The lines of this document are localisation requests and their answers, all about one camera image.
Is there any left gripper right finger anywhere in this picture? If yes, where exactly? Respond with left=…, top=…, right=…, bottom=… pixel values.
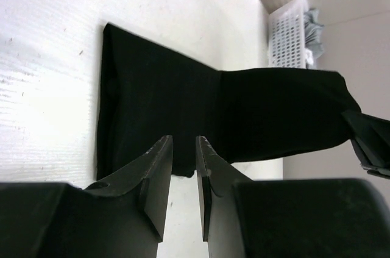
left=196, top=136, right=251, bottom=242

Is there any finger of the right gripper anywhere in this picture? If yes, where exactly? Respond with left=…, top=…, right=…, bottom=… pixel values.
left=342, top=111, right=389, bottom=177

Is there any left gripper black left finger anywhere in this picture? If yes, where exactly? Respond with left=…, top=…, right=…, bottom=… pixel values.
left=85, top=135, right=173, bottom=243

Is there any black tank top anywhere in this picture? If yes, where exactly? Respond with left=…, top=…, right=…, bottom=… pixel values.
left=97, top=24, right=361, bottom=179

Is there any grey tank top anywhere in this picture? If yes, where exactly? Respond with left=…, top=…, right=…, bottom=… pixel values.
left=303, top=8, right=325, bottom=59

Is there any white plastic basket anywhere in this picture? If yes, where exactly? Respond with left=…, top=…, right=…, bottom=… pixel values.
left=268, top=0, right=315, bottom=69

